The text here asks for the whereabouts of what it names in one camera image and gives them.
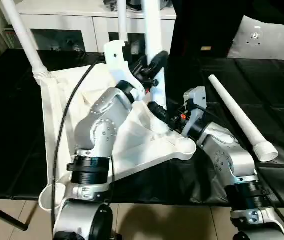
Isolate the white cabinet with glass doors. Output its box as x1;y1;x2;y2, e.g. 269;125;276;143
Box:
14;0;178;54

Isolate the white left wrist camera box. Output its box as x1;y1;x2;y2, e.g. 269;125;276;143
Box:
103;40;145;101

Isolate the grey pillow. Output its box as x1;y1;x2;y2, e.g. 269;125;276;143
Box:
226;14;284;62

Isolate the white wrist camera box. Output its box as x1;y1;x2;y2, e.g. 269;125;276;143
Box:
182;86;208;127
103;40;145;101

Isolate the black work table frame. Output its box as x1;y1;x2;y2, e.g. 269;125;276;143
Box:
0;198;30;232

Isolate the grey black bag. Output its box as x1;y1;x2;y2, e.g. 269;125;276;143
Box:
104;0;175;12

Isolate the white plastic table top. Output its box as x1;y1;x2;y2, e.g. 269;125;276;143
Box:
37;62;198;211

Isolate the black work mat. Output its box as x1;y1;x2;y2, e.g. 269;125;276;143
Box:
0;47;284;207

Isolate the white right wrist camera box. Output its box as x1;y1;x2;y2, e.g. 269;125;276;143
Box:
182;86;208;127

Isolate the white plastic table leg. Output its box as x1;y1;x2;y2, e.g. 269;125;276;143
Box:
140;0;169;134
0;0;53;82
115;0;129;44
207;73;279;163

